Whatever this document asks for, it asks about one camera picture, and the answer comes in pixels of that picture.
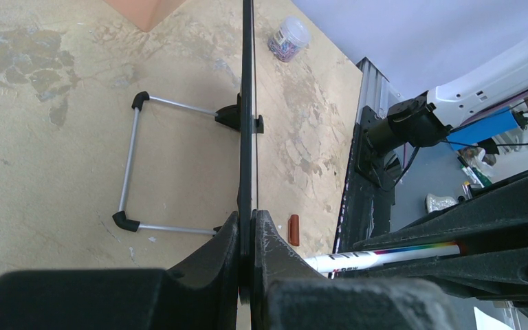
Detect blue box in background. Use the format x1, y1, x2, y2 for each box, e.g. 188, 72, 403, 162
447, 109, 518, 150

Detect red-brown marker cap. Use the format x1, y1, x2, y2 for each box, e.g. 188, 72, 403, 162
287, 214, 300, 246

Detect small clear plastic jar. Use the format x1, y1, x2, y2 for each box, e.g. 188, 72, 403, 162
267, 16, 311, 63

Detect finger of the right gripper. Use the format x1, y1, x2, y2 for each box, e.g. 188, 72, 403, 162
339, 247, 528, 308
353, 170, 528, 250

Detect silver floor patch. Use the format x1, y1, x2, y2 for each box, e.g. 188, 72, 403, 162
425, 193, 459, 213

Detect white paper sheet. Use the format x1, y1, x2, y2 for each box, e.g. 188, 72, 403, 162
474, 307, 513, 330

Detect small black-framed whiteboard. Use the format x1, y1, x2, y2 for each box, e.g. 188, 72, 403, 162
112, 1, 263, 303

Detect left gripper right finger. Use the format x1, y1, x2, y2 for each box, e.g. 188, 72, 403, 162
251, 210, 457, 329

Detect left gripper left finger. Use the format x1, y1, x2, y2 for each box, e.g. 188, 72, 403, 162
0, 212, 239, 329

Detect peach plastic file organizer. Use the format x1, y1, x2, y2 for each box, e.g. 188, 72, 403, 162
104, 0, 186, 32

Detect white marker rainbow stripe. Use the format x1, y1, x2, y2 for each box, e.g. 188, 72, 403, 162
305, 242, 461, 273

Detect yellow green screwdrivers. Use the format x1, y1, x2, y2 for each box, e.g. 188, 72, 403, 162
457, 155, 492, 187

